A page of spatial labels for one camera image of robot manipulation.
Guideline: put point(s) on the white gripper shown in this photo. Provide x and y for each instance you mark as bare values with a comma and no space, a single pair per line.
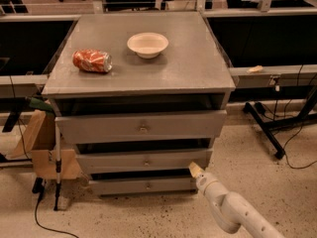
202,181

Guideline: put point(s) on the grey drawer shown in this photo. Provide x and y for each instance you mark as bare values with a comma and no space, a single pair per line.
142,182
141,126
143,156

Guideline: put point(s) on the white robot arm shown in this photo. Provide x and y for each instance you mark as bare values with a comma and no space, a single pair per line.
229,209

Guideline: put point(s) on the grey top drawer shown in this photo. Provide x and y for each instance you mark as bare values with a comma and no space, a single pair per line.
141,126

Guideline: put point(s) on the grey bottom drawer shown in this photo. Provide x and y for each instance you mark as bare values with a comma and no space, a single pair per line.
142,182

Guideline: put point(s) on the grey wooden drawer cabinet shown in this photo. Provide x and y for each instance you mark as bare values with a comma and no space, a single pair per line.
189,75

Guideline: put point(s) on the small yellow foam scrap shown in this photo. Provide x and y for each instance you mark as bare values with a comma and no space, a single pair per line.
255,69

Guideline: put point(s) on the black desk leg stand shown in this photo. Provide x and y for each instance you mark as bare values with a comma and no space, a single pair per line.
305,117

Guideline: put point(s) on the white paper bowl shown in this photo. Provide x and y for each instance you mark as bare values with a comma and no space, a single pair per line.
147,45

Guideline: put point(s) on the silver black tripod leg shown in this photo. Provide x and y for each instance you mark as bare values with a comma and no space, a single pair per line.
57,167

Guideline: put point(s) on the crushed orange soda can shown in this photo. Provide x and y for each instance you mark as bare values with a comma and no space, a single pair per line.
92,60

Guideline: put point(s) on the brown cardboard box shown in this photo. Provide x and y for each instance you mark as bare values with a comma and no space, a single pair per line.
39,141

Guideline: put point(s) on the green handled tool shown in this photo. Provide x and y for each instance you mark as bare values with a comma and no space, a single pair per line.
39,104

